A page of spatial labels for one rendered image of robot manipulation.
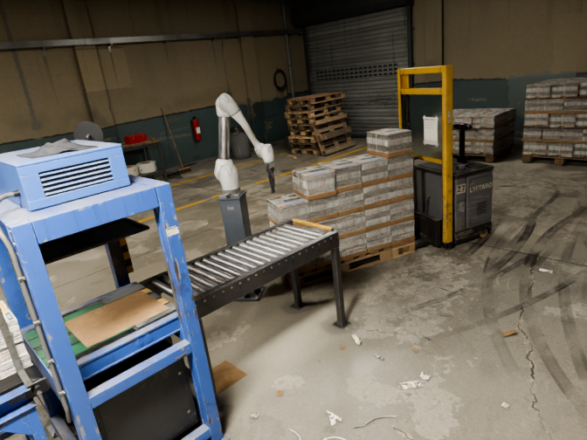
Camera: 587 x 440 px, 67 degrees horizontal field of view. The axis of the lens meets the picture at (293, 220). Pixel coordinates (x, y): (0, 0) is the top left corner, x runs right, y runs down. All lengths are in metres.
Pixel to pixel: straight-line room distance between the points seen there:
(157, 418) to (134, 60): 8.67
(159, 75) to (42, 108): 2.53
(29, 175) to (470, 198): 4.04
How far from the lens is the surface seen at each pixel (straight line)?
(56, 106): 9.83
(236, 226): 3.94
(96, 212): 2.05
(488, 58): 10.37
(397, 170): 4.48
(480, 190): 5.04
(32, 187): 2.15
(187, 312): 2.38
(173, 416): 2.73
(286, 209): 3.98
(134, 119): 10.35
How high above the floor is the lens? 1.99
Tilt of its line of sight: 19 degrees down
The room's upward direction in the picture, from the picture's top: 7 degrees counter-clockwise
